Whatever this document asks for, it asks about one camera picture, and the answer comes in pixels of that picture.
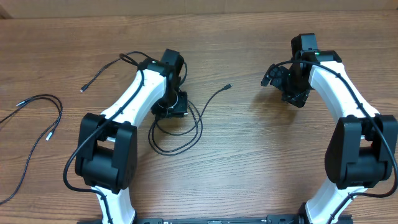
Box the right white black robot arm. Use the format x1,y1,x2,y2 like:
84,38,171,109
261,33,397,223

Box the black cable silver plugs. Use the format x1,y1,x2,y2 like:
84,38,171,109
1,94,63,205

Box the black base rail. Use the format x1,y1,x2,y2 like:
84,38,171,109
133,215,305,224

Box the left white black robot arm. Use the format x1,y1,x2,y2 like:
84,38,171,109
63,49,187,223

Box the black cable usb-c plug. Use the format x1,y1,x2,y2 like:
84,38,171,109
80,50,205,157

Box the black braided cable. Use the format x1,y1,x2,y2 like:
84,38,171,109
154,83,233,137

